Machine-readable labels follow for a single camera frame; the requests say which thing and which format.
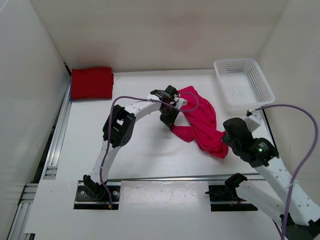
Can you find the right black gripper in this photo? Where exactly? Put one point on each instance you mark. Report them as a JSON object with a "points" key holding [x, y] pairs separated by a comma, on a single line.
{"points": [[230, 137]]}

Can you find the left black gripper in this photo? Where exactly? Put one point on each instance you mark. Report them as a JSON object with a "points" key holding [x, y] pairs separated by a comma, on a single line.
{"points": [[170, 116]]}

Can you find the pink t shirt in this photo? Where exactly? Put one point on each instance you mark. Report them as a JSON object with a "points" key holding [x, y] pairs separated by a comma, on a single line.
{"points": [[202, 128]]}

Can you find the dark red t shirt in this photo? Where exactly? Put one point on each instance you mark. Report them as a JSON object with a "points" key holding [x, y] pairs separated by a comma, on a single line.
{"points": [[93, 83]]}

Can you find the blue t shirt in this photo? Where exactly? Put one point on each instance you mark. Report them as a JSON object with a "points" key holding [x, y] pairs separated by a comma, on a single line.
{"points": [[70, 90]]}

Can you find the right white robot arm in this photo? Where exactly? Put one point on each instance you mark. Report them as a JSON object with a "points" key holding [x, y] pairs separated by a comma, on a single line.
{"points": [[295, 214]]}

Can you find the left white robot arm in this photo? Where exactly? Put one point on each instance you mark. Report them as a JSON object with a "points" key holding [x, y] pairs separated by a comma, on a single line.
{"points": [[119, 127]]}

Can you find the white plastic basket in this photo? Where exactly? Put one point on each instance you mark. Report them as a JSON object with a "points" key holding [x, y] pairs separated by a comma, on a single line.
{"points": [[243, 84]]}

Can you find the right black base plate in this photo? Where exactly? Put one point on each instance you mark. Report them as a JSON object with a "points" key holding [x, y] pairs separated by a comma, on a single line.
{"points": [[223, 197]]}

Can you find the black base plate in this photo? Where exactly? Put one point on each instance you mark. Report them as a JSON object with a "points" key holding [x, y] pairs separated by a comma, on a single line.
{"points": [[223, 197], [83, 201]]}

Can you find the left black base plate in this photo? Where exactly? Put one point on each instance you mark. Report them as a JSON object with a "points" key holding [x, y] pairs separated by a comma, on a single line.
{"points": [[83, 201]]}

